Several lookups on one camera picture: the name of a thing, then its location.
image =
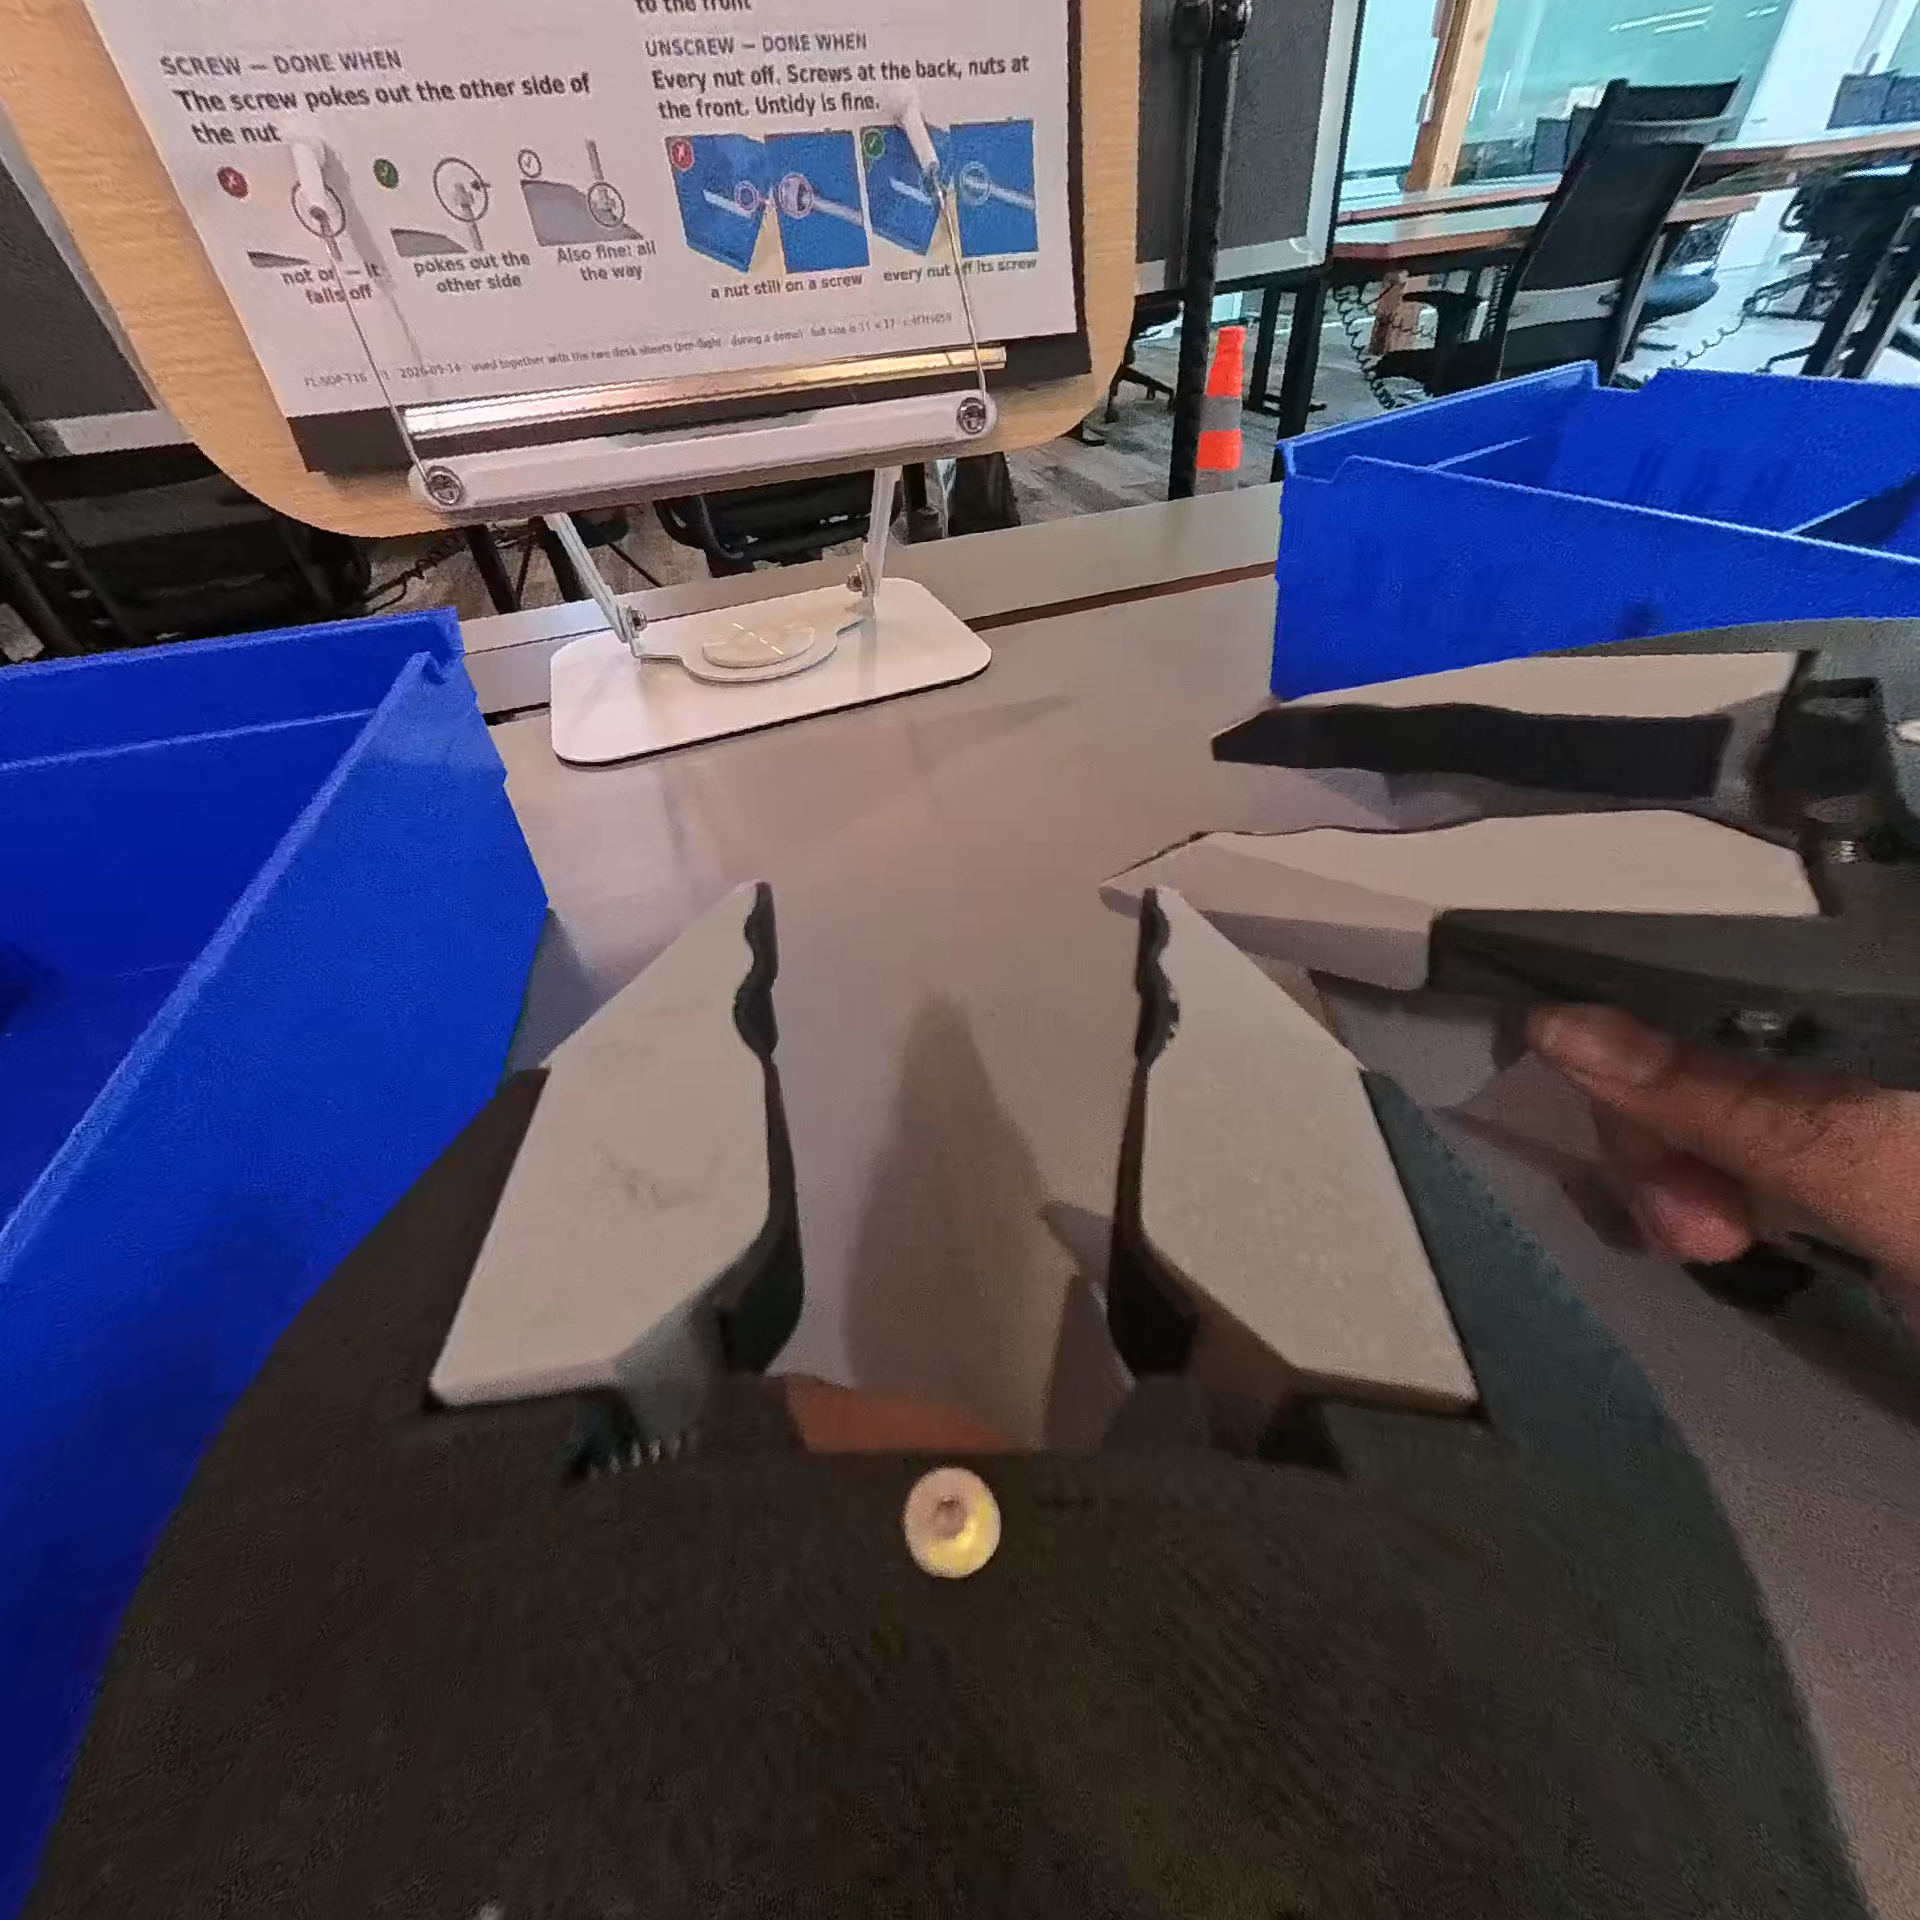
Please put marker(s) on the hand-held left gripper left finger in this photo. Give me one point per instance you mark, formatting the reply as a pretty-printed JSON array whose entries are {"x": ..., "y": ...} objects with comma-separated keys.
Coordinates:
[{"x": 629, "y": 1184}]

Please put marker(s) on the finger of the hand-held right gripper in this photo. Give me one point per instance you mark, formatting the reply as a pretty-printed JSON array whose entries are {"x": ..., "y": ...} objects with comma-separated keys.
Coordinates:
[
  {"x": 1499, "y": 744},
  {"x": 1499, "y": 878}
]

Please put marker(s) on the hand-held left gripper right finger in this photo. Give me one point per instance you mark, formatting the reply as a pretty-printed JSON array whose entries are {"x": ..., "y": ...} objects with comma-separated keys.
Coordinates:
[{"x": 1289, "y": 1200}]

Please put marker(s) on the blue plastic bin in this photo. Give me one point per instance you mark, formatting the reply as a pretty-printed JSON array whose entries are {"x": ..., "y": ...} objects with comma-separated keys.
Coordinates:
[
  {"x": 224, "y": 1050},
  {"x": 1469, "y": 579}
]

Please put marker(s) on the grey desk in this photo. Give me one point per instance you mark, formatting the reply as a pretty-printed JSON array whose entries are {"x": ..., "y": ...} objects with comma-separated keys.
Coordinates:
[{"x": 930, "y": 809}]

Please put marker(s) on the person's right hand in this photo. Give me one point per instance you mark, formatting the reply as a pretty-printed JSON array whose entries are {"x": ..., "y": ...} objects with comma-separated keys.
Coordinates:
[{"x": 1770, "y": 1155}]

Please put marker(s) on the orange traffic cone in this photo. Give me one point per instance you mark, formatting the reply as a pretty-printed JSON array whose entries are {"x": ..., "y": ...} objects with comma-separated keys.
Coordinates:
[{"x": 1224, "y": 411}]

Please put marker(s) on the black office chair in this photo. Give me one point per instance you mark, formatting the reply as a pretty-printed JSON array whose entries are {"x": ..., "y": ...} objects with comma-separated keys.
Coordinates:
[{"x": 1604, "y": 240}]

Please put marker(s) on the long wooden office table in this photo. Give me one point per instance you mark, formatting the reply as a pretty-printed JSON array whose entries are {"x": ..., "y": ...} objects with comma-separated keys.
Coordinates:
[{"x": 1424, "y": 201}]

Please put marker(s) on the black pole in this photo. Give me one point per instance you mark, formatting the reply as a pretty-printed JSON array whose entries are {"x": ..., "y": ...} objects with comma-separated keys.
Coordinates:
[{"x": 1201, "y": 224}]

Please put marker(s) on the grey partition panel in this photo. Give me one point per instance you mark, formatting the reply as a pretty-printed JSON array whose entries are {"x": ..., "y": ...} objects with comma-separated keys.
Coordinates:
[{"x": 1276, "y": 136}]

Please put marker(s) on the rounded wooden board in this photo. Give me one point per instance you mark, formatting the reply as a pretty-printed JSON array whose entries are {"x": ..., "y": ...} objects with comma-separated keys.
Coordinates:
[{"x": 1106, "y": 224}]

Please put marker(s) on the printed instruction sheet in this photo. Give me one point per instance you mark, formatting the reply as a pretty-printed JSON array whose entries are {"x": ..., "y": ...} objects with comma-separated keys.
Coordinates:
[{"x": 598, "y": 166}]

